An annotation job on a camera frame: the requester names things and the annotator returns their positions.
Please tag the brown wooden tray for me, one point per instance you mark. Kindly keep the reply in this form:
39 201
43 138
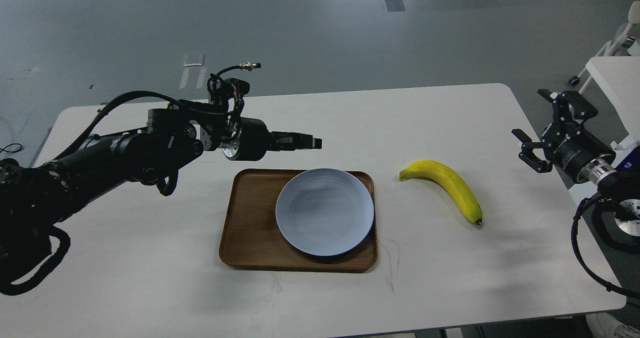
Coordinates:
251 239

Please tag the white side table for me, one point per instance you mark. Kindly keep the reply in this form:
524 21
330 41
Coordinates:
619 80

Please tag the yellow banana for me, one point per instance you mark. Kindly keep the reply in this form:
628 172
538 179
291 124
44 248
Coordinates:
458 190

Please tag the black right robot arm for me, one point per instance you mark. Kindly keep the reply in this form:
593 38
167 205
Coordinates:
618 188

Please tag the white shoe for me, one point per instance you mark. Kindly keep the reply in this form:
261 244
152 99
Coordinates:
605 325

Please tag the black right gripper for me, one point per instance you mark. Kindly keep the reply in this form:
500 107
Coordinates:
567 145

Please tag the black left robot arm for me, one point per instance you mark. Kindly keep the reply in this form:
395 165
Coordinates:
34 200

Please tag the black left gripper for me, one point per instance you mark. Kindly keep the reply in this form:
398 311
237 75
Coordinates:
254 139

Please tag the light blue plate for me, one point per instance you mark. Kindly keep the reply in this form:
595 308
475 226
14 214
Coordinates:
324 212

